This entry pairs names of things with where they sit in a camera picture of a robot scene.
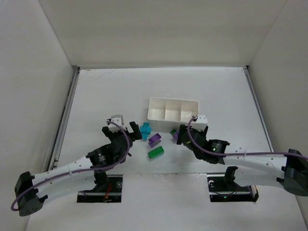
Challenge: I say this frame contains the aluminium frame rail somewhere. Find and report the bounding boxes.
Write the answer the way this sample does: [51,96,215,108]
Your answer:
[44,66,80,171]
[243,66,274,152]

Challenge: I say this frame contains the purple lego brick stack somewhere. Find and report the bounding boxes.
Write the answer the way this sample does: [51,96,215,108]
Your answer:
[148,133,161,148]

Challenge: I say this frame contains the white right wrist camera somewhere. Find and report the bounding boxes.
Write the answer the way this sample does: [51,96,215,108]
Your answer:
[192,114,208,131]

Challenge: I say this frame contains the white three-compartment tray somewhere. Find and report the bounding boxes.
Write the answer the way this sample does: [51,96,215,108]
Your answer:
[147,97,199,123]

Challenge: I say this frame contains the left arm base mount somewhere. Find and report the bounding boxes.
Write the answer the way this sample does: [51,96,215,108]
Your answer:
[77,175,123,204]

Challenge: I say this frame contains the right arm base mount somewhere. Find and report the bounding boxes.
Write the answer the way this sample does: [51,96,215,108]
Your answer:
[207,167,259,203]

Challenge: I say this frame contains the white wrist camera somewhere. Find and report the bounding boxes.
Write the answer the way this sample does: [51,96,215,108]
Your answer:
[108,115,124,132]
[192,114,208,131]

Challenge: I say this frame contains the teal lego brick cluster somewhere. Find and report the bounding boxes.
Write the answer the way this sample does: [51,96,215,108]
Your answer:
[140,122,152,141]

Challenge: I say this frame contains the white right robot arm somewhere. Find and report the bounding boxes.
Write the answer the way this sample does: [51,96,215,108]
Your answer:
[177,125,308,197]

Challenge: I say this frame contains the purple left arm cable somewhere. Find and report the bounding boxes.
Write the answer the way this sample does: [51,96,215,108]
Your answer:
[10,119,133,212]

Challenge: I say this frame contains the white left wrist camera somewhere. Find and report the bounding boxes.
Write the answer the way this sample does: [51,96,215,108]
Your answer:
[108,115,124,132]

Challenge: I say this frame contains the left aluminium frame rail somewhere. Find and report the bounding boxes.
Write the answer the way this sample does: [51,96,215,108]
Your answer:
[44,66,80,171]

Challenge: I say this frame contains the small green lego brick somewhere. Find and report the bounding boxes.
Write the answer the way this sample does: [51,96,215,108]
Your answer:
[170,129,178,136]

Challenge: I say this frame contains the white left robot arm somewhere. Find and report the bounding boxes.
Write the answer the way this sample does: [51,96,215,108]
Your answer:
[11,119,142,217]

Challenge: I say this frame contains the right aluminium frame rail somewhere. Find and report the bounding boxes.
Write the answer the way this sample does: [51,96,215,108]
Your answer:
[243,66,274,152]

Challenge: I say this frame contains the purple curved lego brick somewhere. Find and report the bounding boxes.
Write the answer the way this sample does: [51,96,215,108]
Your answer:
[172,131,179,141]

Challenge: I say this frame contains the green lego brick block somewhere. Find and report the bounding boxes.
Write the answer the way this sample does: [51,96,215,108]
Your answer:
[148,146,165,159]

